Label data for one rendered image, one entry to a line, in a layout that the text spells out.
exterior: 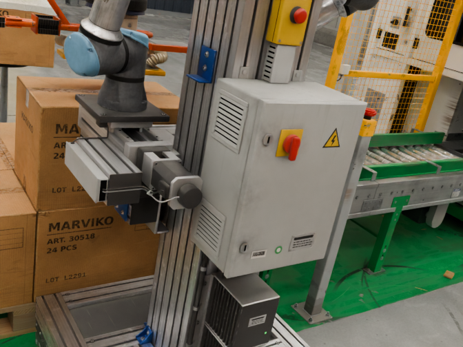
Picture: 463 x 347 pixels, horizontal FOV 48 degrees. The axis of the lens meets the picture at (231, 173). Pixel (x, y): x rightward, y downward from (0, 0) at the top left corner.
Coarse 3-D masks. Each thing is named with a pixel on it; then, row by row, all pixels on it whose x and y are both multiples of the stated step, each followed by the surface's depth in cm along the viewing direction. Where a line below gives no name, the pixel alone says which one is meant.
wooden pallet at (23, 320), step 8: (24, 304) 204; (32, 304) 206; (0, 312) 200; (8, 312) 202; (16, 312) 203; (24, 312) 205; (32, 312) 208; (0, 320) 211; (8, 320) 212; (16, 320) 205; (24, 320) 207; (32, 320) 209; (0, 328) 207; (8, 328) 208; (16, 328) 206; (24, 328) 208; (32, 328) 211; (0, 336) 204; (8, 336) 206
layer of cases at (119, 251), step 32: (0, 128) 262; (0, 160) 227; (0, 192) 200; (0, 224) 186; (32, 224) 192; (64, 224) 200; (96, 224) 207; (128, 224) 215; (0, 256) 191; (32, 256) 198; (64, 256) 205; (96, 256) 213; (128, 256) 222; (0, 288) 196; (32, 288) 203; (64, 288) 211
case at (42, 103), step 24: (24, 96) 198; (48, 96) 189; (72, 96) 194; (168, 96) 219; (24, 120) 200; (48, 120) 180; (72, 120) 185; (24, 144) 202; (48, 144) 184; (24, 168) 204; (48, 168) 187; (48, 192) 191; (72, 192) 196
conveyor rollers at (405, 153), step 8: (368, 152) 338; (376, 152) 343; (384, 152) 348; (392, 152) 346; (400, 152) 350; (408, 152) 355; (416, 152) 360; (424, 152) 365; (432, 152) 370; (440, 152) 368; (448, 152) 371; (368, 160) 325; (376, 160) 323; (384, 160) 327; (392, 160) 333; (400, 160) 338; (408, 160) 335; (416, 160) 340; (424, 160) 345
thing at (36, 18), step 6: (36, 18) 181; (42, 18) 188; (48, 18) 190; (54, 18) 189; (36, 24) 181; (42, 24) 182; (48, 24) 183; (54, 24) 184; (60, 24) 185; (36, 30) 182; (42, 30) 182; (48, 30) 183; (54, 30) 184; (60, 30) 186
